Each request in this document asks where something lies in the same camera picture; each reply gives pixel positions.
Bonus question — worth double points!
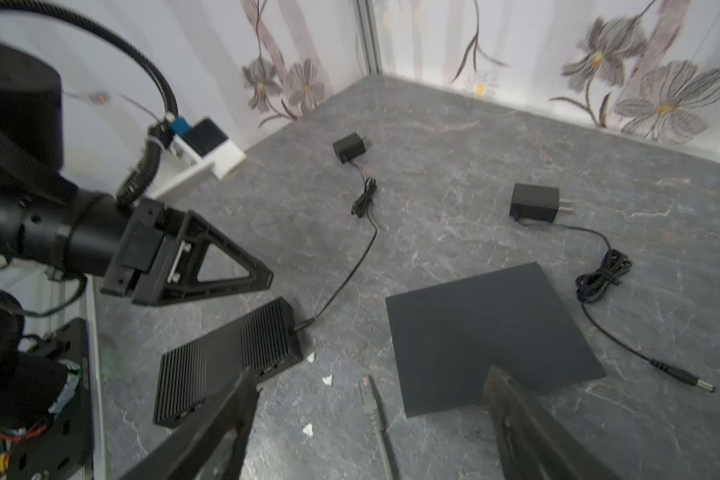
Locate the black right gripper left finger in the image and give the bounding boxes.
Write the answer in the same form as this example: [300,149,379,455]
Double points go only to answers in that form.
[124,369,259,479]

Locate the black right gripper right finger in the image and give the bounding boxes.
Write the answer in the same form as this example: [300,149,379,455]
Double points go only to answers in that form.
[483,366,617,479]

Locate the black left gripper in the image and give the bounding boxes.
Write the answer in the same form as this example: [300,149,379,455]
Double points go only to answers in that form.
[100,199,274,307]

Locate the slim ribbed black switch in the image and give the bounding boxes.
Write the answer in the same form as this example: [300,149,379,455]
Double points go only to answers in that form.
[153,297,303,429]

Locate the grey ethernet cable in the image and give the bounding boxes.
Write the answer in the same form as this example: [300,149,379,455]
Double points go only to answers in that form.
[359,374,400,480]

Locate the black power adapter with cable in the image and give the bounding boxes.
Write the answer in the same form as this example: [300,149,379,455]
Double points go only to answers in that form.
[293,133,379,333]

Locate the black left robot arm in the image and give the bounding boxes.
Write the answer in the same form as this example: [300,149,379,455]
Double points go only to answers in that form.
[0,1,273,307]

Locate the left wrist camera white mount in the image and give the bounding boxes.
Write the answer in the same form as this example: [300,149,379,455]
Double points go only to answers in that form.
[146,117,247,205]

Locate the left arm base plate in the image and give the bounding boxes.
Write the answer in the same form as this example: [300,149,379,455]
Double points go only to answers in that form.
[7,318,93,479]

